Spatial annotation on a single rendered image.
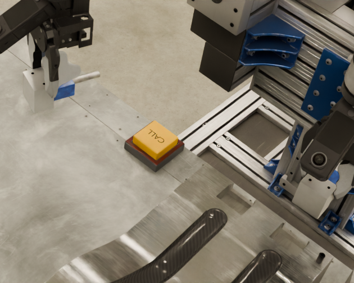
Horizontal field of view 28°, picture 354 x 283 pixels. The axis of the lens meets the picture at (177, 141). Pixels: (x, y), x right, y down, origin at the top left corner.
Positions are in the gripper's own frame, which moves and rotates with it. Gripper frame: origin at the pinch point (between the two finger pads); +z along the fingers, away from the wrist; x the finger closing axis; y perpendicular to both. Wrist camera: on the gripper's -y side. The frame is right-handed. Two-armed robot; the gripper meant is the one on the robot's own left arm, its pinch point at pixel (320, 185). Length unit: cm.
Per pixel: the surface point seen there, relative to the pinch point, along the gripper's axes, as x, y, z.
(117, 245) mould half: 17.7, -27.6, 5.7
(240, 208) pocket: 8.9, -6.2, 8.7
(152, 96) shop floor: 85, 77, 95
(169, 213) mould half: 15.9, -16.9, 6.4
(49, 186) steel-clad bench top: 37.9, -21.6, 15.0
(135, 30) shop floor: 114, 101, 95
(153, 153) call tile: 28.5, -5.1, 12.0
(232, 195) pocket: 11.3, -5.3, 8.3
